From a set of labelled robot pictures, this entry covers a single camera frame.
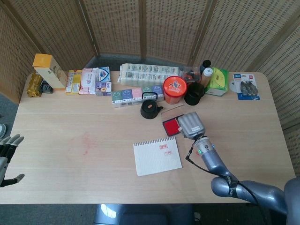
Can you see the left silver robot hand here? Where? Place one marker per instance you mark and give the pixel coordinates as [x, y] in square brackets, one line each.
[9, 145]

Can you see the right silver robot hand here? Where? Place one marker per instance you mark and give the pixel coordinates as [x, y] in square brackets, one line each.
[191, 125]

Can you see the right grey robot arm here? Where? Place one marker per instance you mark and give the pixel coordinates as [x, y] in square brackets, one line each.
[215, 160]

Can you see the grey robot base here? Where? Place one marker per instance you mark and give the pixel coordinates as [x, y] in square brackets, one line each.
[140, 214]

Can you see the white spiral notepad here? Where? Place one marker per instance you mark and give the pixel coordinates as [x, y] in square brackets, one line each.
[152, 159]

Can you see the grey white shoe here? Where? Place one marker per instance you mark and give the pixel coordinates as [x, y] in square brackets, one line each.
[2, 131]

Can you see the red ink pad clear lid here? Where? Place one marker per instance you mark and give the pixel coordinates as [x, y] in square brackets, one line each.
[171, 126]

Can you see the black mesh pen holder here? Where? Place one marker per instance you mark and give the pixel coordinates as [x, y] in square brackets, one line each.
[193, 93]

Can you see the orange snack tub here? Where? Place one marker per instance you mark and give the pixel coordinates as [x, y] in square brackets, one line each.
[175, 87]

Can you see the black teapot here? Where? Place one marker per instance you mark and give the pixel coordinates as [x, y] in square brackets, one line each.
[148, 110]

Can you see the brown bottle white cap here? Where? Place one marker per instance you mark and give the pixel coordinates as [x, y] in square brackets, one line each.
[206, 76]

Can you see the clear plastic box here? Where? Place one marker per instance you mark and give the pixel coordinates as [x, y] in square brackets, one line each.
[191, 73]

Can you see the green tissue box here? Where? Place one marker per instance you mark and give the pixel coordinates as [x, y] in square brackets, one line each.
[219, 80]

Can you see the white disc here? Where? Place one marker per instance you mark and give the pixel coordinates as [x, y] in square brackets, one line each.
[234, 86]

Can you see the dark bottle black cap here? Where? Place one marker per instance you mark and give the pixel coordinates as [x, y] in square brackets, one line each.
[206, 63]

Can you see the gold foil package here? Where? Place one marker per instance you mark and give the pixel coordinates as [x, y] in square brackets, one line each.
[34, 85]

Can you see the pale yellow tissue roll pack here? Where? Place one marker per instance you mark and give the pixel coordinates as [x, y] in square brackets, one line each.
[145, 75]

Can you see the blue blister pack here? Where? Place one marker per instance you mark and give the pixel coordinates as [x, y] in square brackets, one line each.
[247, 86]

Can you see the colourful pocket tissue multipack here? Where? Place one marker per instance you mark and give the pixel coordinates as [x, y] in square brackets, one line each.
[127, 97]

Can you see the tall beige orange carton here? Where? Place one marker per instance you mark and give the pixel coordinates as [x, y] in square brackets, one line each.
[50, 75]

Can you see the yellow flat box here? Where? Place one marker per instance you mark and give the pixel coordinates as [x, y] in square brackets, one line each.
[73, 83]

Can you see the small purple box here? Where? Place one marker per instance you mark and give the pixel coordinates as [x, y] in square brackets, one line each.
[103, 89]

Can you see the blue white box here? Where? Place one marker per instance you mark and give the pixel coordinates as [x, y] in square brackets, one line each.
[104, 74]

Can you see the pink wet wipes pack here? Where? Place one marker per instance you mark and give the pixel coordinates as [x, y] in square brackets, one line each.
[87, 80]

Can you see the woven folding screen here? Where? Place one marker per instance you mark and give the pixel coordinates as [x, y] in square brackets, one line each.
[117, 25]

